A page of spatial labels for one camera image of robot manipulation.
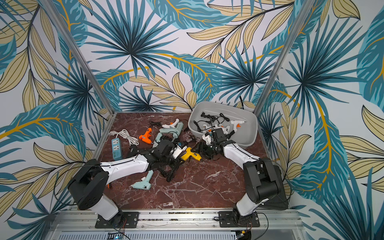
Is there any white orange-trigger glue gun front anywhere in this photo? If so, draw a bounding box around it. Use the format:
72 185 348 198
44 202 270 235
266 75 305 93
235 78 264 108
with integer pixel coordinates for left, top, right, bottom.
202 125 214 134

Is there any yellow glue gun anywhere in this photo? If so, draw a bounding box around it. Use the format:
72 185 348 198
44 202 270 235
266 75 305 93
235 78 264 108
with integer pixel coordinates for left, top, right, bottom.
181 147 202 161

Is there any mint green large glue gun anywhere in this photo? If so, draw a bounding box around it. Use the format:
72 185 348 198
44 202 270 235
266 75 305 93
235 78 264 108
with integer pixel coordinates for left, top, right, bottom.
153 122 184 147

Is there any mint green small glue gun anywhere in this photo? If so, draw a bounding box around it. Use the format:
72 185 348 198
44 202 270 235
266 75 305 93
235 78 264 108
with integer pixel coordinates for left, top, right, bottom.
131 170 154 190

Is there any white small glue gun pair-left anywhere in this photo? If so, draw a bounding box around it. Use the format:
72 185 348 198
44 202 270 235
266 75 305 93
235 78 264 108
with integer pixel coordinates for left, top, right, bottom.
231 120 245 130

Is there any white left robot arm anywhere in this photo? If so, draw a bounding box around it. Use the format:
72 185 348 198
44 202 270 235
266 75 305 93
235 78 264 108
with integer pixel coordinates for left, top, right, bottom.
68 140 184 227

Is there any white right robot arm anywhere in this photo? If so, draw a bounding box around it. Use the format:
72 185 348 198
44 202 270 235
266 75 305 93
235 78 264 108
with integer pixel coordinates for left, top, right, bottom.
201 129 284 217

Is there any orange small glue gun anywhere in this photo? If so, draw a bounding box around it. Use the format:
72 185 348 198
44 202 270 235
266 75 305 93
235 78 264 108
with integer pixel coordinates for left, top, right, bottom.
139 128 152 145

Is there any grey plastic storage box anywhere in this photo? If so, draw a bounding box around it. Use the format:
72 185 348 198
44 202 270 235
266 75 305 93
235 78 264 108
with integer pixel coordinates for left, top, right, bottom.
188 102 258 148

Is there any blue white power strip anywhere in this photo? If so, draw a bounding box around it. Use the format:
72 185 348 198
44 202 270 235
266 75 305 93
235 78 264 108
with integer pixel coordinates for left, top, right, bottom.
111 138 123 161

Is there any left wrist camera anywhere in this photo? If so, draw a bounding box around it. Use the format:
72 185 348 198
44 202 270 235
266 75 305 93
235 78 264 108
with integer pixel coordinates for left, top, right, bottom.
173 144 187 160

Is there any white coiled power cable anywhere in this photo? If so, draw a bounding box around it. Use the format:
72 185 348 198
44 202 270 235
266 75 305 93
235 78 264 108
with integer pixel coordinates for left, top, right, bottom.
107 128 140 147

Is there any aluminium front rail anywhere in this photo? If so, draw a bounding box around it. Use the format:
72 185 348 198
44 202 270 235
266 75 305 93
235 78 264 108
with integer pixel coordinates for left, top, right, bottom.
46 209 309 240

